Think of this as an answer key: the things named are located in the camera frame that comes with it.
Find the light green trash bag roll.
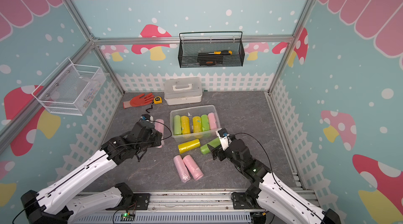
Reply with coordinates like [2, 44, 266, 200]
[200, 138, 221, 155]

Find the pink trash bag roll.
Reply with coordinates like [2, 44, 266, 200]
[207, 112, 218, 130]
[154, 119, 165, 148]
[173, 155, 191, 183]
[183, 155, 204, 181]

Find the yellow trash bag roll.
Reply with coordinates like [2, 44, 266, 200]
[178, 139, 200, 154]
[192, 116, 202, 133]
[181, 116, 191, 135]

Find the bright green trash bag roll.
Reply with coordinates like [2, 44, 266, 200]
[200, 115, 211, 132]

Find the pale green trash bag roll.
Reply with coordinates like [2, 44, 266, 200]
[173, 115, 182, 135]

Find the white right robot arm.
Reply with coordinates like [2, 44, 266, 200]
[208, 139, 341, 224]

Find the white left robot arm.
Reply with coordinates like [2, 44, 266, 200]
[21, 120, 163, 224]

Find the clear plastic storage box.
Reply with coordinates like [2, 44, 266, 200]
[170, 105, 221, 143]

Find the red work glove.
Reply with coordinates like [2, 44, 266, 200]
[123, 93, 154, 109]

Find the yellow tape measure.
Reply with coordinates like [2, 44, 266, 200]
[153, 97, 163, 104]

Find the white plastic tool case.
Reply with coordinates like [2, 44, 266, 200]
[164, 77, 203, 105]

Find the green circuit board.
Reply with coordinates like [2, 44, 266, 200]
[119, 213, 135, 222]

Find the black tool with orange label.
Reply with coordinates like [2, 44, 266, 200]
[197, 55, 223, 66]

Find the yellow black screwdriver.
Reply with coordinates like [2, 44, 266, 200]
[198, 50, 233, 56]

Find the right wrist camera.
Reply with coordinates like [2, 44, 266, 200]
[216, 128, 231, 151]

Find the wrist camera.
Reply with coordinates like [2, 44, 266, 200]
[216, 128, 231, 151]
[141, 114, 154, 122]

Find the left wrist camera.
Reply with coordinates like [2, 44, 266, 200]
[141, 114, 154, 122]

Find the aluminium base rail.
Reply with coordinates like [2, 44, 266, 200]
[75, 187, 322, 215]

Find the white wire mesh basket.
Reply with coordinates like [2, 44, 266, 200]
[31, 58, 106, 116]

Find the black wire mesh basket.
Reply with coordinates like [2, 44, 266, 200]
[178, 31, 245, 68]

